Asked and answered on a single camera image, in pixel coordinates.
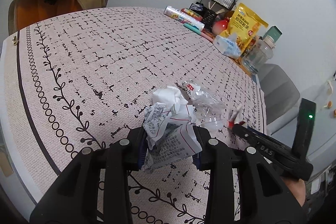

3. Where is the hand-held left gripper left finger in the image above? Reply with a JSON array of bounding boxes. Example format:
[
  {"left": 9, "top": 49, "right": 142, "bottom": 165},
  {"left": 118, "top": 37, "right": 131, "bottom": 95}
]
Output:
[{"left": 29, "top": 126, "right": 148, "bottom": 224}]

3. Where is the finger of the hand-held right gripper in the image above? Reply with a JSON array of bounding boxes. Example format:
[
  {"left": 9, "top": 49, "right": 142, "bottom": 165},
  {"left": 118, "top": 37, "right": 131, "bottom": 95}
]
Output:
[{"left": 232, "top": 124, "right": 292, "bottom": 165}]

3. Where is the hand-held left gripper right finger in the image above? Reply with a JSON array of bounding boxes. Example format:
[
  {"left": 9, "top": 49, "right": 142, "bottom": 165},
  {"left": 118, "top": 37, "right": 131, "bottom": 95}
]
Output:
[{"left": 192, "top": 125, "right": 309, "bottom": 224}]

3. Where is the printed paper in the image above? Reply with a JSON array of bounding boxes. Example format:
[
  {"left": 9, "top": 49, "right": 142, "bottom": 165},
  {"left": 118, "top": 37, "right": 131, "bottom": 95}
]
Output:
[{"left": 140, "top": 103, "right": 202, "bottom": 170}]

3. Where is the red white wrapper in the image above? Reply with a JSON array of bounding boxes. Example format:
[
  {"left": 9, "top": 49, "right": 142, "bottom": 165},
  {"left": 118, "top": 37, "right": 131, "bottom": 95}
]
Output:
[{"left": 228, "top": 105, "right": 246, "bottom": 130}]

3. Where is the person's right hand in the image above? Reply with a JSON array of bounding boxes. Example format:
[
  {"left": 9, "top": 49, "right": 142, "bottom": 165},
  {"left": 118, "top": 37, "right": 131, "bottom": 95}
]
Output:
[{"left": 282, "top": 178, "right": 307, "bottom": 214}]

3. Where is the white refrigerator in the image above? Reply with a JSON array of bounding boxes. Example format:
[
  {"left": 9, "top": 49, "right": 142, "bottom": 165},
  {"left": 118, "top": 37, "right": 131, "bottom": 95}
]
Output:
[{"left": 304, "top": 72, "right": 336, "bottom": 159}]

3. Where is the group of fridge magnets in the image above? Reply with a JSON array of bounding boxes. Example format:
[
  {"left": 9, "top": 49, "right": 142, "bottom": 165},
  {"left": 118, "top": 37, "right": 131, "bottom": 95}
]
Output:
[{"left": 324, "top": 101, "right": 336, "bottom": 115}]

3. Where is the grey upholstered chair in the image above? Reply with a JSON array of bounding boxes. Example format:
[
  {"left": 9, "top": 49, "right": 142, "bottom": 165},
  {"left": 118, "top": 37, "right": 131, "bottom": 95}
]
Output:
[{"left": 256, "top": 63, "right": 301, "bottom": 132}]

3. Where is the crumpled clear plastic wrapper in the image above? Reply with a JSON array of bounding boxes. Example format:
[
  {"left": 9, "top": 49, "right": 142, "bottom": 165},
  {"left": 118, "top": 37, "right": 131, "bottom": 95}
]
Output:
[{"left": 182, "top": 80, "right": 227, "bottom": 131}]

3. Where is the crumpled white tissue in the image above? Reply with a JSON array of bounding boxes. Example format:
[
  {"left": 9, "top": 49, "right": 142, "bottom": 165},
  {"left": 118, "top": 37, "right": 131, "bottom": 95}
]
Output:
[{"left": 152, "top": 85, "right": 189, "bottom": 107}]

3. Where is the clear plastic jar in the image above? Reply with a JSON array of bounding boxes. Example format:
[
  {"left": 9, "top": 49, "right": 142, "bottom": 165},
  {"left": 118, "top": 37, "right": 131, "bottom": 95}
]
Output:
[{"left": 241, "top": 35, "right": 275, "bottom": 75}]

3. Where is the patterned beige tablecloth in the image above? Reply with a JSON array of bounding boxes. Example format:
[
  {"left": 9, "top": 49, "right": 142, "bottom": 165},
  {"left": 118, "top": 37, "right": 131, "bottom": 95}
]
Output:
[{"left": 0, "top": 6, "right": 269, "bottom": 224}]

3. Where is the blue white tissue pack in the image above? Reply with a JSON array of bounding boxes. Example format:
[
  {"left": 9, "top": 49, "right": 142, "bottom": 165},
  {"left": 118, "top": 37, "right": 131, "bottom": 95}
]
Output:
[{"left": 213, "top": 34, "right": 242, "bottom": 59}]

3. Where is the yellow snack bag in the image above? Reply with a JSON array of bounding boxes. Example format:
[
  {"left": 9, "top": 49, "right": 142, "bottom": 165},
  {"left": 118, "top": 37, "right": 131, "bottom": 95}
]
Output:
[{"left": 219, "top": 3, "right": 269, "bottom": 54}]

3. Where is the red apple-shaped pot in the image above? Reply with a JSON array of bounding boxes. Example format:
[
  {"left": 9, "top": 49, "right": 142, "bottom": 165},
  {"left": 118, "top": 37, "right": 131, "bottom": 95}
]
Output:
[{"left": 214, "top": 18, "right": 231, "bottom": 36}]

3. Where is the green pen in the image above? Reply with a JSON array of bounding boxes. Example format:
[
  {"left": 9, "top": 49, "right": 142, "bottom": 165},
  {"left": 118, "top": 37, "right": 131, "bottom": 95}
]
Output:
[{"left": 183, "top": 23, "right": 202, "bottom": 32}]

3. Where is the black utensil holder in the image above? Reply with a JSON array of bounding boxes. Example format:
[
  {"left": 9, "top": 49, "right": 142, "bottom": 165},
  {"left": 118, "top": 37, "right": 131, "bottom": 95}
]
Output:
[{"left": 203, "top": 7, "right": 223, "bottom": 28}]

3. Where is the white printed bag roll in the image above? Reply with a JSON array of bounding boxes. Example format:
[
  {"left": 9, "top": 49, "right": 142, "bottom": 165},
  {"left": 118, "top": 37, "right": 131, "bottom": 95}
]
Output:
[{"left": 164, "top": 6, "right": 205, "bottom": 33}]

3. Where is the colourful snack packet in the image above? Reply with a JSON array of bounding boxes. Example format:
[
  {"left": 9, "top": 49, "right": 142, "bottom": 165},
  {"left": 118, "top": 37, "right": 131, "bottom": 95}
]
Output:
[{"left": 181, "top": 8, "right": 204, "bottom": 21}]

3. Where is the orange chair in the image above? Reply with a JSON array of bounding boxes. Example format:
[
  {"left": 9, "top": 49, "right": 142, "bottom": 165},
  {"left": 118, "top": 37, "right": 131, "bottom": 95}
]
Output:
[{"left": 12, "top": 0, "right": 84, "bottom": 30}]

